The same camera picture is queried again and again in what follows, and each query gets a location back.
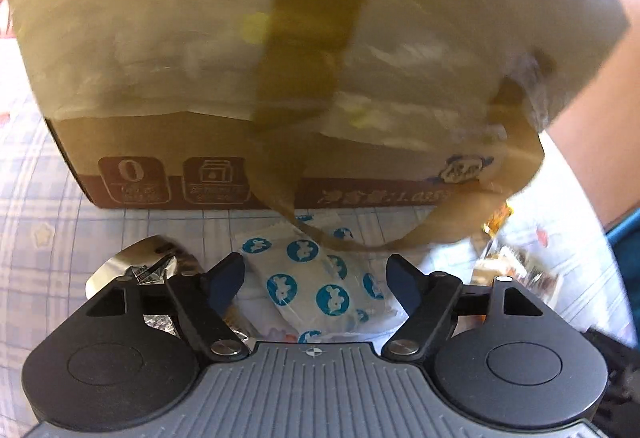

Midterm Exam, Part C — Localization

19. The silver foil snack packet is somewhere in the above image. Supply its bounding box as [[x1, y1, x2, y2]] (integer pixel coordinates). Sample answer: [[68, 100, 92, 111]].
[[85, 234, 206, 336]]

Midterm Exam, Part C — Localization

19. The person's right forearm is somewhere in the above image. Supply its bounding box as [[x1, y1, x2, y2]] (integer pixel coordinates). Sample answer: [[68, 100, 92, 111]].
[[542, 0, 640, 234]]

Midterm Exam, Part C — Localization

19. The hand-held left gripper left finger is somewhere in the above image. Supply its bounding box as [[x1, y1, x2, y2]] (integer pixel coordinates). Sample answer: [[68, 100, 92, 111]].
[[85, 252, 251, 361]]

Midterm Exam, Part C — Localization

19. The teal curtain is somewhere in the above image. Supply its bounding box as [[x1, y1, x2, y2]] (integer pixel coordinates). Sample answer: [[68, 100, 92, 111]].
[[605, 203, 640, 344]]

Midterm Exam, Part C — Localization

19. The dark printed snack packet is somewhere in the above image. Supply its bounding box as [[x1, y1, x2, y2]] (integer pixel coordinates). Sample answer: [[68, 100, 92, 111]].
[[472, 243, 561, 309]]

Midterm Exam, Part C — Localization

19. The plastic-lined cardboard box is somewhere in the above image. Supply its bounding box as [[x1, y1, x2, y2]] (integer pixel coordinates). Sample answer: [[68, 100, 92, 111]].
[[0, 0, 632, 254]]

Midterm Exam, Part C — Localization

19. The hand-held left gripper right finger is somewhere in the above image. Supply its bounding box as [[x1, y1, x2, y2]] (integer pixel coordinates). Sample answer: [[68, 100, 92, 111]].
[[381, 254, 548, 361]]

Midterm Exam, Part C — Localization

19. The white blue-dotted snack packet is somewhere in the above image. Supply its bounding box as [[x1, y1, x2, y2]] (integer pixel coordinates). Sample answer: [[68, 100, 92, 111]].
[[240, 220, 401, 344]]

